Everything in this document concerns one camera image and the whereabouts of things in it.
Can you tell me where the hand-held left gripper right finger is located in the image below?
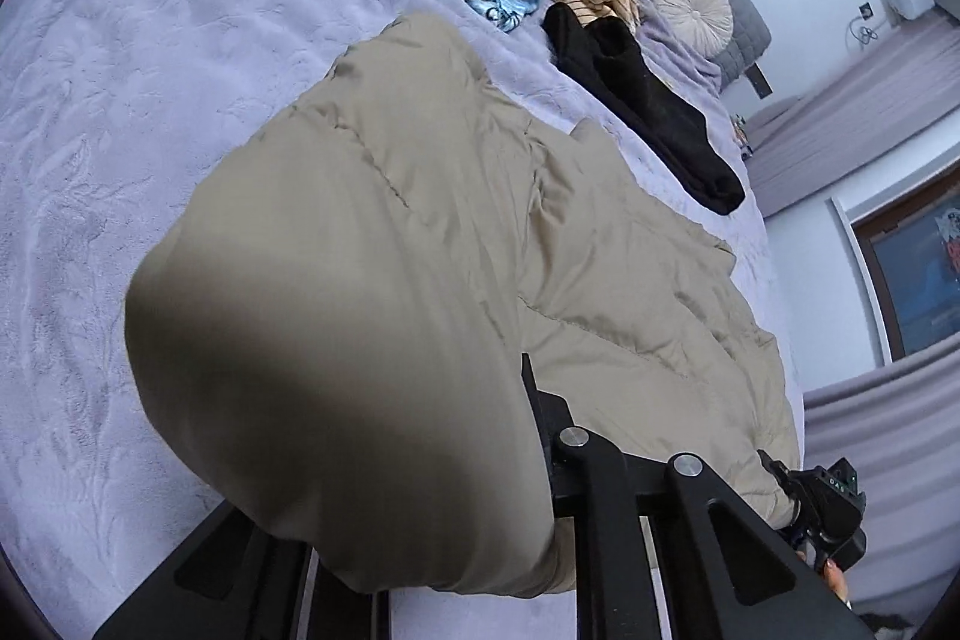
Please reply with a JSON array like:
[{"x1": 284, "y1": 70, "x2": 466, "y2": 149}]
[{"x1": 520, "y1": 351, "x2": 877, "y2": 640}]

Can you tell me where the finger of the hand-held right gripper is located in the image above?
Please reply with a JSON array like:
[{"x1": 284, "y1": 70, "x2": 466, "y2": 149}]
[{"x1": 756, "y1": 449, "x2": 807, "y2": 530}]

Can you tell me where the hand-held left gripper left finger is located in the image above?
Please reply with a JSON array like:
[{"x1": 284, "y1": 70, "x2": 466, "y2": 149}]
[{"x1": 91, "y1": 503, "x2": 392, "y2": 640}]

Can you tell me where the khaki puffer jacket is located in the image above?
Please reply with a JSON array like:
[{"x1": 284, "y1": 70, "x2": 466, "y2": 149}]
[{"x1": 124, "y1": 12, "x2": 800, "y2": 600}]

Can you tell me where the person's right hand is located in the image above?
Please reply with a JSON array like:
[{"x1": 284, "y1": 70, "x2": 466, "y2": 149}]
[{"x1": 796, "y1": 546, "x2": 854, "y2": 609}]

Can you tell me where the grey purple curtain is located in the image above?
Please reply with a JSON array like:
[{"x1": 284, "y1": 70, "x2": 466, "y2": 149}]
[
  {"x1": 801, "y1": 340, "x2": 960, "y2": 620},
  {"x1": 748, "y1": 10, "x2": 960, "y2": 215}
]

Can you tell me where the wooden framed window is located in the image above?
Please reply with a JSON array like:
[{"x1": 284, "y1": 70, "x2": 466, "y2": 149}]
[{"x1": 829, "y1": 160, "x2": 960, "y2": 365}]

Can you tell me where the black folded garment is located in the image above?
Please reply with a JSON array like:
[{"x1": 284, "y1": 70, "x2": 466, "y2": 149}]
[{"x1": 541, "y1": 1, "x2": 746, "y2": 217}]

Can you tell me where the round cream cushion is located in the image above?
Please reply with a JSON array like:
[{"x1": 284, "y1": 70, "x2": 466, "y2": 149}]
[{"x1": 648, "y1": 0, "x2": 734, "y2": 58}]

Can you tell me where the wall socket with cable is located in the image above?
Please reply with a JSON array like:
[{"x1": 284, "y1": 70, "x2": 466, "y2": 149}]
[{"x1": 846, "y1": 1, "x2": 884, "y2": 46}]

